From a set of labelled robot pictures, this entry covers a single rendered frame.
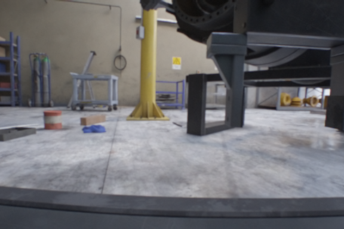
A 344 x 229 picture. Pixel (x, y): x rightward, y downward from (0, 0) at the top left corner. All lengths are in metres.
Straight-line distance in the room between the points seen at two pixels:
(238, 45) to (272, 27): 0.04
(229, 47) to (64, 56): 6.77
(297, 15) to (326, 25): 0.03
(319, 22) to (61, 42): 6.95
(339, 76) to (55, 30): 7.12
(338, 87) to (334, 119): 0.04
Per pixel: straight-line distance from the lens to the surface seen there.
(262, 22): 0.22
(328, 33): 0.26
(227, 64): 0.22
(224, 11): 0.66
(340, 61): 0.29
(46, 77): 6.49
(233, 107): 0.21
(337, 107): 0.29
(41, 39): 7.24
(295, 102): 8.51
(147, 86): 3.11
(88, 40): 6.88
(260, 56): 0.92
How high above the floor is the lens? 0.39
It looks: 5 degrees down
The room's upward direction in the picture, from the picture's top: 2 degrees clockwise
